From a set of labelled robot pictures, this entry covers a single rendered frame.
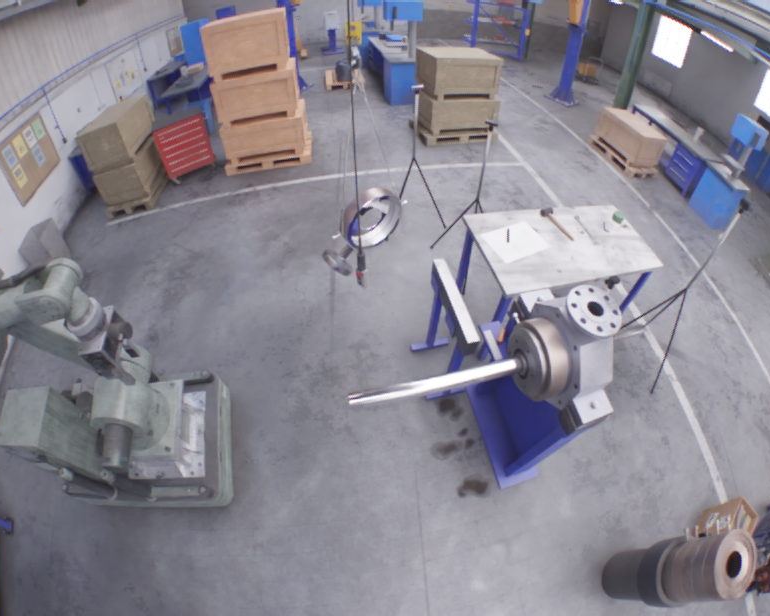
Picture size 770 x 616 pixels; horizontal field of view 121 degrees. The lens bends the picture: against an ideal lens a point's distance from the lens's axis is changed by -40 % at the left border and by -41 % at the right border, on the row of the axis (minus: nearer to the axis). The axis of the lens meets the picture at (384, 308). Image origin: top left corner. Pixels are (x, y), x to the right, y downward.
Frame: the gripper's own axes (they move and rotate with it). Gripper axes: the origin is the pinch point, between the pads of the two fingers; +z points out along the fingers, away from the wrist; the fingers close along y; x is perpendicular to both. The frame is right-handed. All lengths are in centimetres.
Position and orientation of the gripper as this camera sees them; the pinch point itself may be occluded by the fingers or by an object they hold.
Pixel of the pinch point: (129, 364)
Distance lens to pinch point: 178.6
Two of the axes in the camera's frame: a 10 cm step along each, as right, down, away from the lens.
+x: 9.8, -1.6, 1.2
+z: 0.0, 6.1, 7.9
